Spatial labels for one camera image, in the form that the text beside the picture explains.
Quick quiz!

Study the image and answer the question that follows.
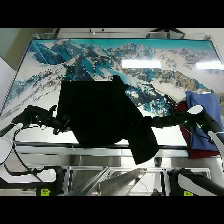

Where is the black garment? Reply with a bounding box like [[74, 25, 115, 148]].
[[56, 74, 160, 166]]

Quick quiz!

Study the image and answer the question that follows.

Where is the blue garment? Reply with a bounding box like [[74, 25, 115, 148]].
[[184, 90, 224, 152]]

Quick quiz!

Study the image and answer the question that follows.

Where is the red garment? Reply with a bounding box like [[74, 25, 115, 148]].
[[175, 101, 222, 160]]

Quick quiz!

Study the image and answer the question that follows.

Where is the silver frame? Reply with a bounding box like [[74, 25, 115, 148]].
[[0, 141, 224, 197]]

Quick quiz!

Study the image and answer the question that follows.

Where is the black cable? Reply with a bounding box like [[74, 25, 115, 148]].
[[2, 127, 46, 178], [185, 121, 216, 145]]

